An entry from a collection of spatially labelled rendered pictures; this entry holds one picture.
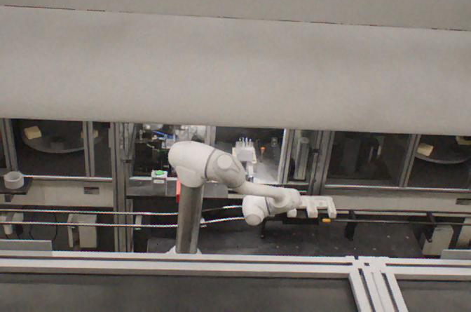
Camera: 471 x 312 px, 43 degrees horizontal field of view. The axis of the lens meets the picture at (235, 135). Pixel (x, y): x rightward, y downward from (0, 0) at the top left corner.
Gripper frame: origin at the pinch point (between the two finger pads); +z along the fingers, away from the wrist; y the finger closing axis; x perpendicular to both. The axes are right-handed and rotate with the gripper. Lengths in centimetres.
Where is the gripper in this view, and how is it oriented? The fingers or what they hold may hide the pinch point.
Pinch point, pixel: (248, 171)
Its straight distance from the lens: 326.3
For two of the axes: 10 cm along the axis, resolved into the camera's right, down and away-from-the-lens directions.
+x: -10.0, -0.4, -0.8
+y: 0.7, -8.5, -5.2
